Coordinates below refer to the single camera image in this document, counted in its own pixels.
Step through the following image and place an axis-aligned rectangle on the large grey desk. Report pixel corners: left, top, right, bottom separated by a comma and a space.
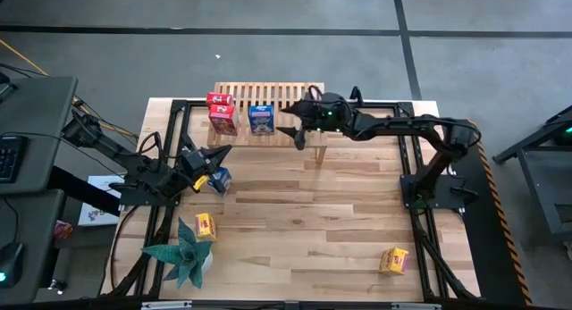
0, 76, 79, 195

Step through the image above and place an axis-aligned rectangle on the desk caster wheel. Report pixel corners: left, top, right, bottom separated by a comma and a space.
47, 278, 68, 296

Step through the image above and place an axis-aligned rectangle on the black keyboard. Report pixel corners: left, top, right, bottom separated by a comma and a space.
0, 135, 29, 184

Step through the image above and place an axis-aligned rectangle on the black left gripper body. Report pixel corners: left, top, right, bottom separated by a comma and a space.
181, 147, 211, 180

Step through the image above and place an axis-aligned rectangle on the white printed box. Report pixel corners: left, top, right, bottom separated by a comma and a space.
78, 174, 127, 228

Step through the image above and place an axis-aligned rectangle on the yellow cable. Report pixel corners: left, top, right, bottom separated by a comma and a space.
0, 38, 138, 139

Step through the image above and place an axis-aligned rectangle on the black metal stand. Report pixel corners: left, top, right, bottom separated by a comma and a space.
492, 105, 572, 251

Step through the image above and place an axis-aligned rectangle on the blue Frosted Flakes cereal box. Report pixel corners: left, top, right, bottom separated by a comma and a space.
207, 165, 233, 197
248, 105, 276, 136

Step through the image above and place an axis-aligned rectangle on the wooden slatted shelf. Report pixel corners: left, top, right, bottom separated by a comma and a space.
206, 81, 329, 171

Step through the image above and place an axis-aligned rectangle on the small red packet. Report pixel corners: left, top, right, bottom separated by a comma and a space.
53, 220, 74, 239

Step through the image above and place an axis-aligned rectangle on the teal artificial plant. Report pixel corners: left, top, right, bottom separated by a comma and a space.
140, 216, 215, 289

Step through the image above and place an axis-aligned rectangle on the small grey desk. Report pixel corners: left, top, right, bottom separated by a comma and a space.
0, 189, 65, 305

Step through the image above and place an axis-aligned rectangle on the black computer mouse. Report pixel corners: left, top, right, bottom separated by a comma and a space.
0, 241, 25, 289

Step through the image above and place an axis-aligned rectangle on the black hazard-striped floor mat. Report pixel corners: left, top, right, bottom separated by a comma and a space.
440, 118, 534, 307

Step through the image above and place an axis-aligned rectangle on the silver metal bracket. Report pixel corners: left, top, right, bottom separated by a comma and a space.
391, 302, 442, 310
140, 300, 193, 310

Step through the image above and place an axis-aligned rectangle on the black aluminium table frame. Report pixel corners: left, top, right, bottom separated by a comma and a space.
101, 98, 482, 302

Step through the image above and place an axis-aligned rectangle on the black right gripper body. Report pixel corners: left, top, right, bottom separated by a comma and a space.
306, 93, 355, 135

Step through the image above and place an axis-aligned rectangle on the yellow Pops cereal box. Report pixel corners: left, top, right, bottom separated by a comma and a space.
194, 212, 218, 242
377, 247, 410, 277

